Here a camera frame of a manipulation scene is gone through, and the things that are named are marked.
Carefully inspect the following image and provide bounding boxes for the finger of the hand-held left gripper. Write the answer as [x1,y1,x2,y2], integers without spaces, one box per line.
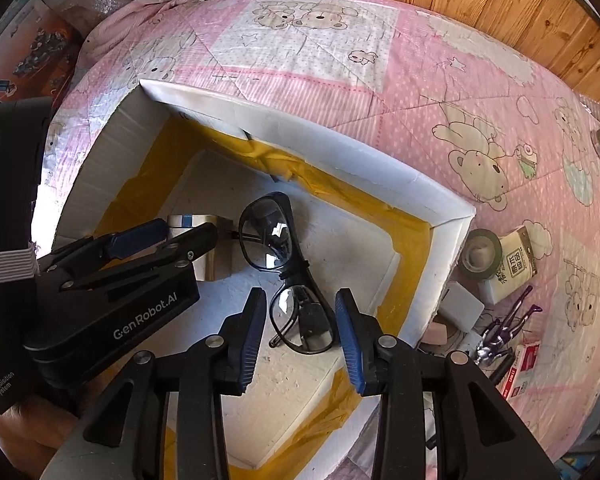
[50,217,170,266]
[60,222,218,291]

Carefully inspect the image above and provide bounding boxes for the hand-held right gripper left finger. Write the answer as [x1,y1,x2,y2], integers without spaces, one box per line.
[40,287,266,480]

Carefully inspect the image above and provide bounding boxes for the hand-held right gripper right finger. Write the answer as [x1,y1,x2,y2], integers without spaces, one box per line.
[334,287,561,480]

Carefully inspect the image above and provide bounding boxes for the small tan box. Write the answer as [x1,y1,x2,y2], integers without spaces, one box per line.
[167,214,235,283]

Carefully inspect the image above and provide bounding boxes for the white cardboard box tray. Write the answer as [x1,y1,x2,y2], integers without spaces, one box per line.
[42,79,477,480]

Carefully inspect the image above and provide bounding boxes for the black safety glasses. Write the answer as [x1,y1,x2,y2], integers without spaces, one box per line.
[238,192,338,356]

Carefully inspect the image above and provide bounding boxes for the pink stapler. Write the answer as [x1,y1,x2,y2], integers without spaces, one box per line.
[420,321,451,348]

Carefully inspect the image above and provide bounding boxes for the white rectangular block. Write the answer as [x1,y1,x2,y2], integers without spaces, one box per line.
[436,281,485,333]

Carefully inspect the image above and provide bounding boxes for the purple toy figurine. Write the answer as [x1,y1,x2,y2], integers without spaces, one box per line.
[472,285,543,367]

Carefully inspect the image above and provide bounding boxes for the black marker pen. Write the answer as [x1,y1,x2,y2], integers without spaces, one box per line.
[487,352,518,383]

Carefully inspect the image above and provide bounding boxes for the green tape roll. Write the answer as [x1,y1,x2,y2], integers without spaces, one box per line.
[462,228,504,281]

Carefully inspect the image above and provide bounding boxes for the red and white staple box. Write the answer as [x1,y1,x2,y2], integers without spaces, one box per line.
[495,342,543,400]

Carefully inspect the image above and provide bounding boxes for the beige tissue pack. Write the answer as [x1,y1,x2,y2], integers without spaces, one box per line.
[480,226,538,305]

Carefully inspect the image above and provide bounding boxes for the person's left forearm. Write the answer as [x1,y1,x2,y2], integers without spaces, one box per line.
[0,395,86,466]

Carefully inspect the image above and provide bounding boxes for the pink bear printed blanket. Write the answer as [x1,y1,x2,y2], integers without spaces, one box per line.
[40,0,600,461]

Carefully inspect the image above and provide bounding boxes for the robot toy box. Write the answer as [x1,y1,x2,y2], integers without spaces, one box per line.
[0,0,88,126]

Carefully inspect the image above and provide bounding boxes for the bubble wrap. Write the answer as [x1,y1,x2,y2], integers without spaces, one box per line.
[45,0,146,36]

